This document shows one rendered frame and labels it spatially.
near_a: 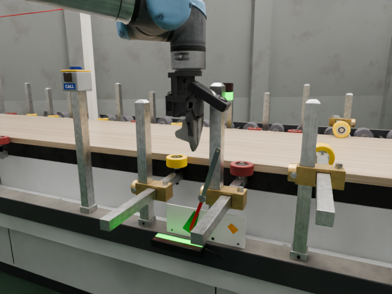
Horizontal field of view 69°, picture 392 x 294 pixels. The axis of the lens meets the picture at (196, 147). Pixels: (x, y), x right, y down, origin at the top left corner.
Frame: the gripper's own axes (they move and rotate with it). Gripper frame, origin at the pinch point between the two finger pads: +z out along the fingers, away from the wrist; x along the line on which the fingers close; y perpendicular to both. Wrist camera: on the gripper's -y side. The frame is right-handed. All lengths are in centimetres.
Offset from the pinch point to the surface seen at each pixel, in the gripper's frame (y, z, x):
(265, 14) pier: 55, -118, -421
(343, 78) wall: -73, -21, -527
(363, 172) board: -45, 11, -31
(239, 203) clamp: -11.3, 16.9, -5.3
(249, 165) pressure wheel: -10.5, 10.3, -21.9
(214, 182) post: -3.4, 11.9, -6.1
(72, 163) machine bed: 75, 21, -28
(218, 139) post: -4.4, -1.2, -6.1
